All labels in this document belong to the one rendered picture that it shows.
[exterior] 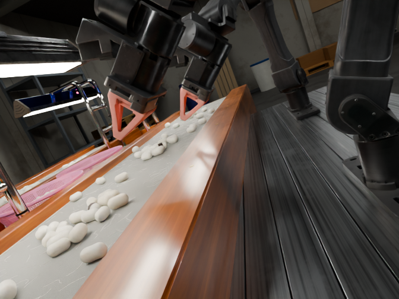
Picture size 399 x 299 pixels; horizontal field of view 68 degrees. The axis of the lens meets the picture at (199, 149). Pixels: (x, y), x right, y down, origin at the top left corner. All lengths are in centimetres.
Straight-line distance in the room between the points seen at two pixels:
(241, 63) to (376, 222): 832
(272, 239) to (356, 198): 12
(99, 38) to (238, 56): 821
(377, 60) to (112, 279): 34
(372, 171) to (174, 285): 28
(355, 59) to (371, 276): 22
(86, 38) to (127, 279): 34
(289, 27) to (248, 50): 119
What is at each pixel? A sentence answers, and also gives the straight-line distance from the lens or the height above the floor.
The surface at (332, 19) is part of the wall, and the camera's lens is 900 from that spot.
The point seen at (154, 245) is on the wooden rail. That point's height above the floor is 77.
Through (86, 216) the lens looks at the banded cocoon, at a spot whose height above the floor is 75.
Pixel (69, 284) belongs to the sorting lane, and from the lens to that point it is 38.
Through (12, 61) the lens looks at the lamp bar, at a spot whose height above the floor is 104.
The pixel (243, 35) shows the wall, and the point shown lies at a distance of 866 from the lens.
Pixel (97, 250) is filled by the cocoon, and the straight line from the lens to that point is 38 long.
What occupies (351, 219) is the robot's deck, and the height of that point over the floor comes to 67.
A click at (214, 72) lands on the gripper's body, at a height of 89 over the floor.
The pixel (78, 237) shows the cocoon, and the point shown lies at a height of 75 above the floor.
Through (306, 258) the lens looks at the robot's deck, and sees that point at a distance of 36.
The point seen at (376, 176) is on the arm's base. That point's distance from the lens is 42.
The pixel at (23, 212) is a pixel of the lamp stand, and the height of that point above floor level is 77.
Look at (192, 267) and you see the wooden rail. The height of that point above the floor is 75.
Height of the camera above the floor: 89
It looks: 12 degrees down
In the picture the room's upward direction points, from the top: 23 degrees counter-clockwise
